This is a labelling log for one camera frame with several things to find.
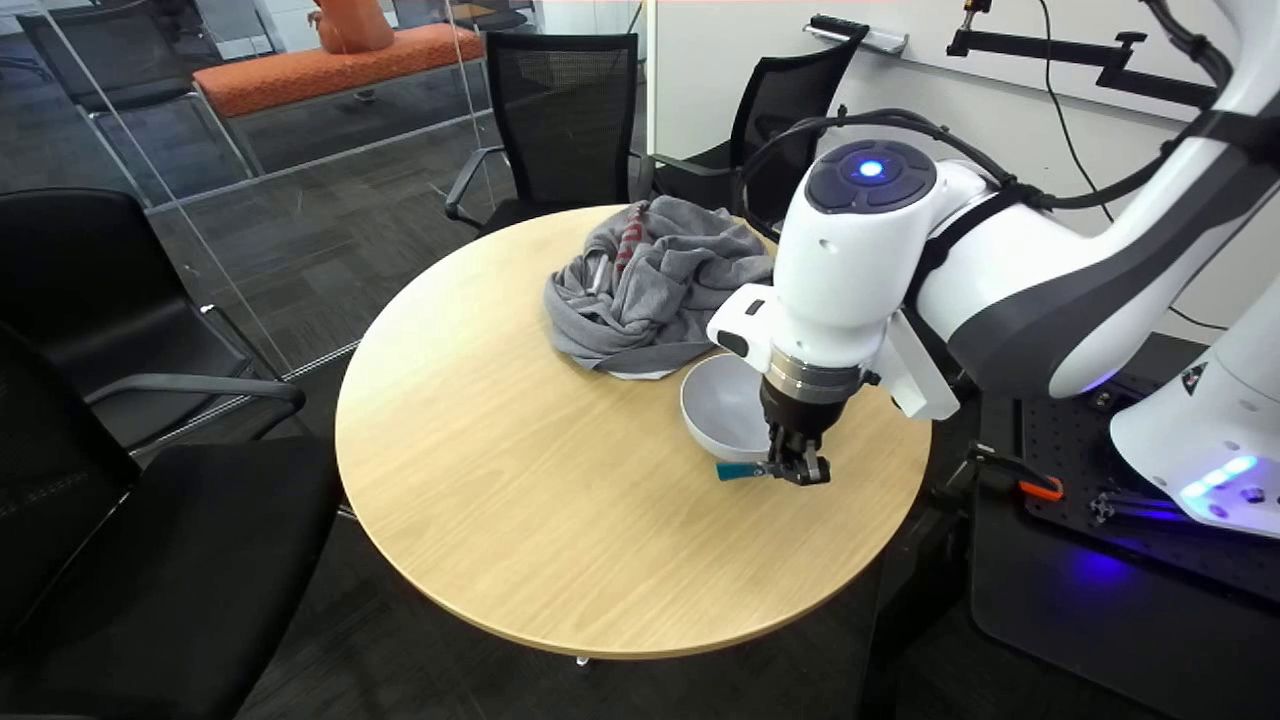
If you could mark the black office chair behind glass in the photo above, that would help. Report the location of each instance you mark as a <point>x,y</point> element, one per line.
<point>122,63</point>

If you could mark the orange black clamp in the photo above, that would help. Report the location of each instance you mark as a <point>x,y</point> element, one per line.
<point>1037,487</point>

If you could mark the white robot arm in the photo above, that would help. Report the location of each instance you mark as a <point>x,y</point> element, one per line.
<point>855,265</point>

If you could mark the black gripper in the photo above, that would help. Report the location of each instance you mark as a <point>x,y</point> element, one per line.
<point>805,419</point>

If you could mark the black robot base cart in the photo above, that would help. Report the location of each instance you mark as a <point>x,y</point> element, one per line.
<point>1106,615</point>

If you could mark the crumpled grey cloth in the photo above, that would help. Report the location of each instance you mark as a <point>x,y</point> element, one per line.
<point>642,293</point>

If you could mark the black wall mounted bracket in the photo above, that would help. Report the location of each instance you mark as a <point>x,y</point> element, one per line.
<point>1064,51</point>

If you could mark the clear glass partition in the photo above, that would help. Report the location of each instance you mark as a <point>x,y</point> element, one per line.
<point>266,224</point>

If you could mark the orange upholstered bench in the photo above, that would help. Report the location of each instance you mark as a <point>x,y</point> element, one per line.
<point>335,69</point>

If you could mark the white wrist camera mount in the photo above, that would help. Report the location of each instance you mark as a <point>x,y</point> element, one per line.
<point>922,372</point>

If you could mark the black mesh office chair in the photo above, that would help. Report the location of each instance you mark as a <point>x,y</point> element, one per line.
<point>782,94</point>
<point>561,107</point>

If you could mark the black padded armchair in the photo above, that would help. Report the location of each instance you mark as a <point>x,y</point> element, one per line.
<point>163,587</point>
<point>92,293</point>

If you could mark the grey bowl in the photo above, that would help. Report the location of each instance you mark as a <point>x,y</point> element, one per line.
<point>720,403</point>

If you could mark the orange cushion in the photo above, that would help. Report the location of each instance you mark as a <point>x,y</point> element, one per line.
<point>352,24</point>

